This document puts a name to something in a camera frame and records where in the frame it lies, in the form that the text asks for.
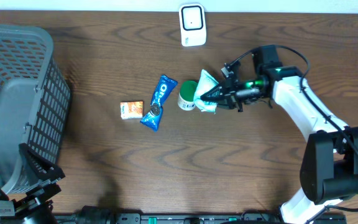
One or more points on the white wet wipes pack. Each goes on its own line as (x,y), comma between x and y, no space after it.
(205,84)

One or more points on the white barcode scanner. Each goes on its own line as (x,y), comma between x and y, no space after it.
(192,25)

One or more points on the grey plastic mesh basket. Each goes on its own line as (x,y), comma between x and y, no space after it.
(34,103)

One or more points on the orange small box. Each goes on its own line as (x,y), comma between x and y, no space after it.
(131,109)

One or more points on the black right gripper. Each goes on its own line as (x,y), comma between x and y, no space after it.
(230,94)

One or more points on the blue Oreo cookie pack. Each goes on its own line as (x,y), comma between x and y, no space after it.
(162,91)

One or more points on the green lid white jar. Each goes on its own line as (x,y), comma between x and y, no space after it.
(186,95)

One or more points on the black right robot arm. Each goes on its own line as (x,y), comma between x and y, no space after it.
(329,170)

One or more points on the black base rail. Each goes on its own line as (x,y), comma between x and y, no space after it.
(90,214)

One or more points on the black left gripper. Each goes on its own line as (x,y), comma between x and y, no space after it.
(36,201)

